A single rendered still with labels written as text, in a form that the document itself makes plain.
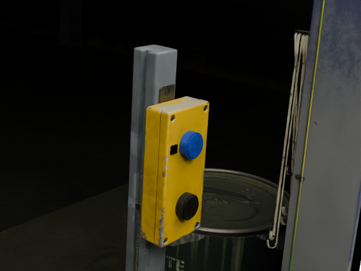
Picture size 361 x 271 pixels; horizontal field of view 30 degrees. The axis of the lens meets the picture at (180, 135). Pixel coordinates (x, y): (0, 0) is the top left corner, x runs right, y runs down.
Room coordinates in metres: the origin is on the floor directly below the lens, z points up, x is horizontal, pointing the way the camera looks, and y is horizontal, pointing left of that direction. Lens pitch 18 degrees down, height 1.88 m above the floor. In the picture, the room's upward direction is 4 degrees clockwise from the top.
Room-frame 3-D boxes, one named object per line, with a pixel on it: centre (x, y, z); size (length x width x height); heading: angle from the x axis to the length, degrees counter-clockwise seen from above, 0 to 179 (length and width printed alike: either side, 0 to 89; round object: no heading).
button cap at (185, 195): (1.14, -0.02, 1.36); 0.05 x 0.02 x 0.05; 142
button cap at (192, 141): (1.14, -0.02, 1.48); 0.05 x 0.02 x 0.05; 142
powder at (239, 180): (2.31, -0.15, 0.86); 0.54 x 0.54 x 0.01
